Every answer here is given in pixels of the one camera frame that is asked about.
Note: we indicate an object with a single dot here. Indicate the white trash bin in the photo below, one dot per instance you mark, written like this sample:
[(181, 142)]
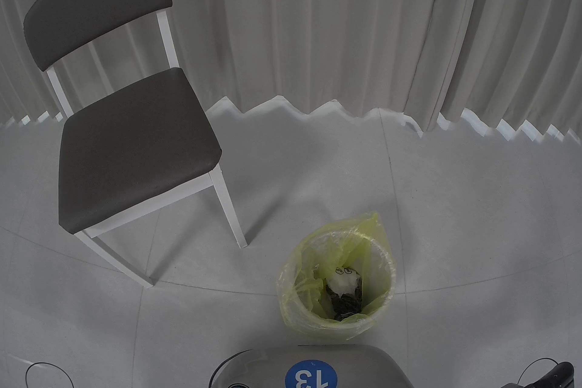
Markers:
[(377, 281)]

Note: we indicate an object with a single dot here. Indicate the yellow plastic bag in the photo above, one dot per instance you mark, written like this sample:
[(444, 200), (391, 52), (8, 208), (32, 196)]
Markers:
[(291, 309)]

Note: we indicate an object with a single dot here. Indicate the dark grey white chair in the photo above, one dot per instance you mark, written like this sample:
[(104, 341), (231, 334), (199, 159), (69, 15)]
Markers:
[(136, 140)]

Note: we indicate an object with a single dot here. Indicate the white curtain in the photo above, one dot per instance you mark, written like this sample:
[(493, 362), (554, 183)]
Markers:
[(523, 13), (295, 4)]

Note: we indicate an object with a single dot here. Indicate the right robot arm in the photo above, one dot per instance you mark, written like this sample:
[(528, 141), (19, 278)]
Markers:
[(557, 377)]

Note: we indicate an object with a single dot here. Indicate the white printed wrapper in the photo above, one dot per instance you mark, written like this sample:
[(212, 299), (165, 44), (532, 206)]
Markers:
[(343, 284)]

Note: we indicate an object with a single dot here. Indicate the black plastic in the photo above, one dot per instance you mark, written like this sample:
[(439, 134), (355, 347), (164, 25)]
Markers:
[(348, 304)]

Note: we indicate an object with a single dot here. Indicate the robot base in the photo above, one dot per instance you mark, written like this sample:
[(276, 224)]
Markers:
[(363, 370)]

